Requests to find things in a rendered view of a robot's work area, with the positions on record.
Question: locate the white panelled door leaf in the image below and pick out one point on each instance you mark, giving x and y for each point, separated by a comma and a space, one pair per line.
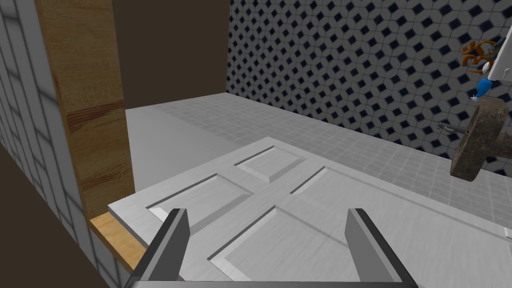
304, 224

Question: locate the orange wall ornament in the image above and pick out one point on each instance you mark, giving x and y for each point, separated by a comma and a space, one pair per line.
474, 54

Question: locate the blue and white bottle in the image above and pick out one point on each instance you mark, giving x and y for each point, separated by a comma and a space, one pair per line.
482, 88

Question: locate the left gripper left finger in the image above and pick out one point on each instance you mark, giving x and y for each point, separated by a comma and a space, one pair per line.
170, 248

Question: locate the white mirror cabinet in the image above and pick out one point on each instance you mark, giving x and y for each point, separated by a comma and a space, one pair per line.
502, 60

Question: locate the brown stone pedestal sink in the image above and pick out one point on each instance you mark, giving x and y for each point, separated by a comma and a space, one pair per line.
478, 136

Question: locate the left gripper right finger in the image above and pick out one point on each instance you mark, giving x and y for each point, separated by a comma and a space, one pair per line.
370, 250

